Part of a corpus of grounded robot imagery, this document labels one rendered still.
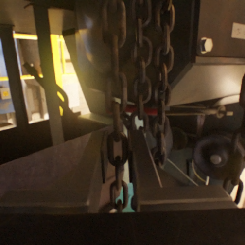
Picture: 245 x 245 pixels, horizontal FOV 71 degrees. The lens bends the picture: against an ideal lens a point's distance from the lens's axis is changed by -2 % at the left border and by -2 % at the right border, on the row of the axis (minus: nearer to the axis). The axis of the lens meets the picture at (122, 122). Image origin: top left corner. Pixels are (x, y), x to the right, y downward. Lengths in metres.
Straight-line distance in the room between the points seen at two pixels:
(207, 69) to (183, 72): 0.04
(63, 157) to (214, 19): 0.61
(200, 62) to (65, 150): 0.57
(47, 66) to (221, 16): 0.49
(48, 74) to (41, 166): 0.31
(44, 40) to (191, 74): 0.48
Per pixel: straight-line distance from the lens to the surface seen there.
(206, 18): 0.23
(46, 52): 0.62
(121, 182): 0.16
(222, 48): 0.26
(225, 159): 1.15
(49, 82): 0.62
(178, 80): 0.24
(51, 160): 0.67
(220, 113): 0.51
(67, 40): 0.98
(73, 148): 0.70
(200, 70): 0.25
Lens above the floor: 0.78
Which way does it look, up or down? 18 degrees up
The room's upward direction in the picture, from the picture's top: 179 degrees clockwise
